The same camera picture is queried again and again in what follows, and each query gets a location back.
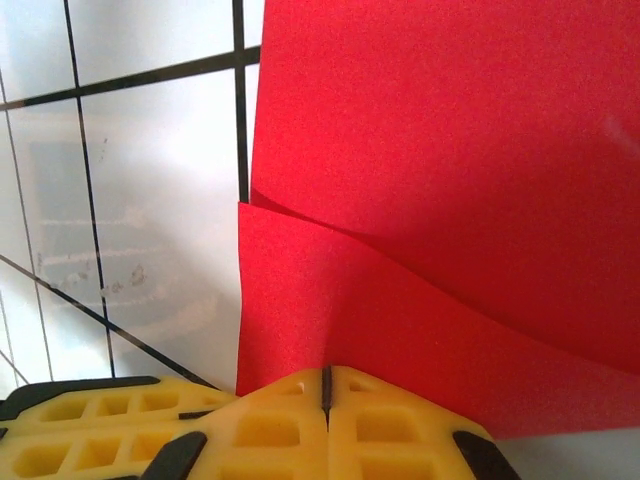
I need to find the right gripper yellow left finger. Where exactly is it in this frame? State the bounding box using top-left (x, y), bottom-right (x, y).
top-left (143, 366), bottom-right (330, 480)

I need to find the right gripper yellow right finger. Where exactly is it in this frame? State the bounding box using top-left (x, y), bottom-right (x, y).
top-left (327, 365), bottom-right (522, 480)

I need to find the red square paper sheet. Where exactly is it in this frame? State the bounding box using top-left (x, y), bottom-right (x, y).
top-left (234, 0), bottom-right (640, 441)

